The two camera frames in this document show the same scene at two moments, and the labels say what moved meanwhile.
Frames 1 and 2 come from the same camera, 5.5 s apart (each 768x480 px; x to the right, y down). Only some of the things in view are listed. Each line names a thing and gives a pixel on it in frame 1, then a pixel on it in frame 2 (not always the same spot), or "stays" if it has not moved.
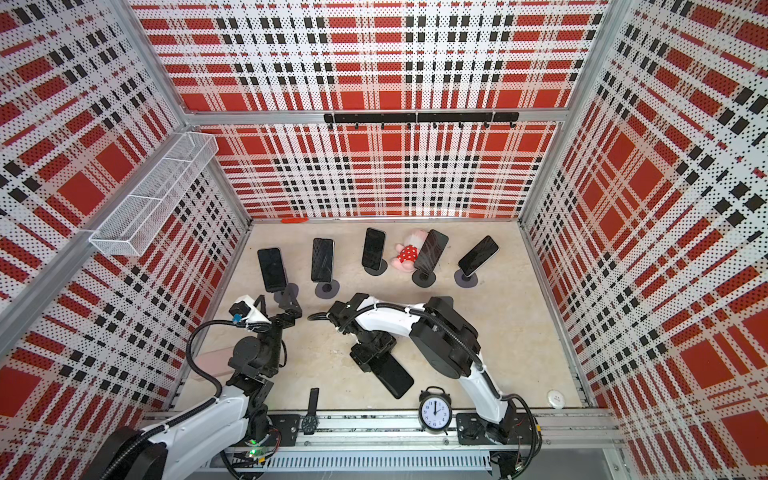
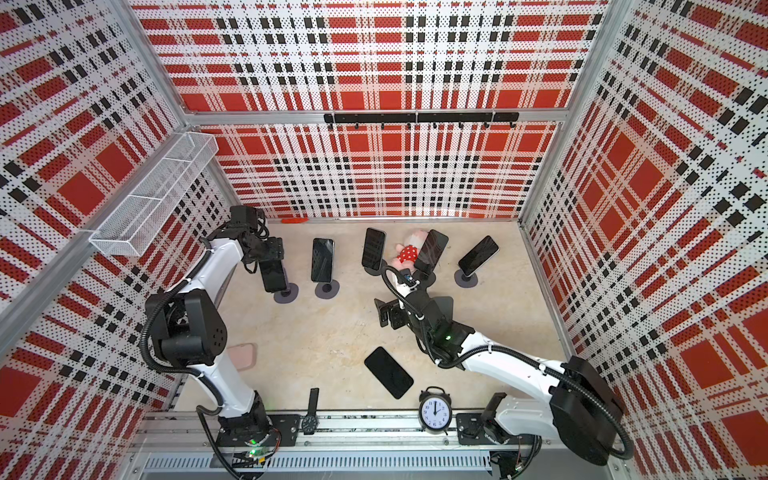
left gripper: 285,320 → 275,250
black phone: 393,374 stays
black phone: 322,254 stays
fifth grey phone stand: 464,281 stays
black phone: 272,269 stays
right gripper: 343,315 → 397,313
